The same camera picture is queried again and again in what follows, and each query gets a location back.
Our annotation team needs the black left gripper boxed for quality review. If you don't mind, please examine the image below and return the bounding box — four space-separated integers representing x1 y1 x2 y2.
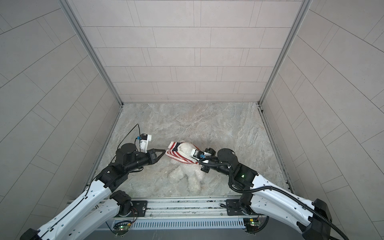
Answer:
123 149 166 174

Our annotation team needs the white plush teddy bear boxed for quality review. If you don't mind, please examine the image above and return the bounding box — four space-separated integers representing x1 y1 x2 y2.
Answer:
169 158 204 193

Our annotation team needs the red white striped shirt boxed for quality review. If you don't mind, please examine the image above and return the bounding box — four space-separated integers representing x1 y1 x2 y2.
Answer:
166 142 199 165

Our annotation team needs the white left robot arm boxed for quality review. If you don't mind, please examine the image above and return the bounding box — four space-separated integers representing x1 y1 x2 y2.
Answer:
20 144 166 240

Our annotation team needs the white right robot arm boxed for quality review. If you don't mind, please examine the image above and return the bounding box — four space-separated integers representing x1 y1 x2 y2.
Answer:
191 149 332 240

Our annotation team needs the right green circuit board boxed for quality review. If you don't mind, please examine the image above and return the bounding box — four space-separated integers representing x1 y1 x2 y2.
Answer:
243 218 260 233

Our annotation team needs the green circuit board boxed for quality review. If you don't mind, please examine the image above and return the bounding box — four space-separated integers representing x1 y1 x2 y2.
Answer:
243 218 260 233
114 221 132 232

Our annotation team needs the left green circuit board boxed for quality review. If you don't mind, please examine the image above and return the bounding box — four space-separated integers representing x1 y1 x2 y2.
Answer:
114 221 132 232

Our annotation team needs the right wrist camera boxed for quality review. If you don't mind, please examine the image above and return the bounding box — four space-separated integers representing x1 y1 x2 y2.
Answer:
191 149 207 160

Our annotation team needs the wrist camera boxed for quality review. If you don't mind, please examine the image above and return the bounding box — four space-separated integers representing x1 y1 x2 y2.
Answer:
191 149 207 160
139 134 152 153

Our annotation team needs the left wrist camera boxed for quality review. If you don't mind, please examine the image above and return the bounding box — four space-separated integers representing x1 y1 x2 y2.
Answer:
139 134 152 153

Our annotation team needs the black corrugated cable conduit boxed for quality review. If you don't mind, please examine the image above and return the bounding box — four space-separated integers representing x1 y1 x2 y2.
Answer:
197 158 350 240

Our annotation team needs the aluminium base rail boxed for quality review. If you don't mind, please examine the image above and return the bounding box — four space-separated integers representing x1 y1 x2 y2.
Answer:
93 196 269 235

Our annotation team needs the thin black left cable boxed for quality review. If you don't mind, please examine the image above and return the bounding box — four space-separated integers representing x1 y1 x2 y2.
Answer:
44 123 142 235

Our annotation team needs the aluminium corner post left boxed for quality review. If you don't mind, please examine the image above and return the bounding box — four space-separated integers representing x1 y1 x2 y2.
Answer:
58 0 124 107

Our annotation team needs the aluminium corner post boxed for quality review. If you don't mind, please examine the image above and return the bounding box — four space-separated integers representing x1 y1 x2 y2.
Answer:
58 0 124 107
259 0 312 106

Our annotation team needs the aluminium corner post right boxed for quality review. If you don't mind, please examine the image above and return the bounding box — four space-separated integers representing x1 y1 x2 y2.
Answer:
259 0 312 106

